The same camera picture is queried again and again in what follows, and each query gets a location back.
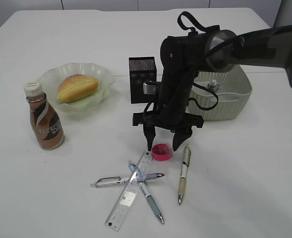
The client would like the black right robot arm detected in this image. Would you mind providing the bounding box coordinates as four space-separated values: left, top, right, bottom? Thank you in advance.
132 25 292 150

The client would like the blue paper ball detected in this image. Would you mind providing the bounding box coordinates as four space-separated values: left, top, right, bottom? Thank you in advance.
207 79 220 92

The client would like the silver grey pen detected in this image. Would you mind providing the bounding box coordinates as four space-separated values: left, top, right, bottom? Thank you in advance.
90 173 165 188

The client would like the beige white pen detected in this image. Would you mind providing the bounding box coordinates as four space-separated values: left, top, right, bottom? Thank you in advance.
178 144 191 205

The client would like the brown coffee bottle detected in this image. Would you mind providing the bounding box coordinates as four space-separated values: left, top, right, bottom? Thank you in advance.
24 81 64 150

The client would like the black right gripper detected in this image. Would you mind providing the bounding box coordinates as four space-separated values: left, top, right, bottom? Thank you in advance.
132 99 204 151

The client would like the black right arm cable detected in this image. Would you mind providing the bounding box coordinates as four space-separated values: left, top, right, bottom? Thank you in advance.
176 11 221 112

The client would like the pale green glass plate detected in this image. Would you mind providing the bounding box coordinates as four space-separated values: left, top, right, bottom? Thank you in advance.
37 62 116 112

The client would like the clear plastic ruler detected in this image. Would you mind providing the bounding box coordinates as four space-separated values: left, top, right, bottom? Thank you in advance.
105 151 154 232

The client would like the pink pencil sharpener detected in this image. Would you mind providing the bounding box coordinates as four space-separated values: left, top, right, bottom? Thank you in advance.
151 143 171 161

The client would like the light blue pen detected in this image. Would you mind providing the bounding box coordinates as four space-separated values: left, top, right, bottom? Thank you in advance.
136 170 165 225

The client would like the grey green plastic basket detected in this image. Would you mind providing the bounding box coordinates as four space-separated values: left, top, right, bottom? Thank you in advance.
188 65 252 121

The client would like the black mesh pen holder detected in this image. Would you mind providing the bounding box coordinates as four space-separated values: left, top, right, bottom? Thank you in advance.
129 57 157 104

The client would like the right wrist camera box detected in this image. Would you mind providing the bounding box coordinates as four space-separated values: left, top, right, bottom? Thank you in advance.
143 81 161 95

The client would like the yellow bread roll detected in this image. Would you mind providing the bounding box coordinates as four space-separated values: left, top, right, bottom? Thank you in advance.
57 74 99 103

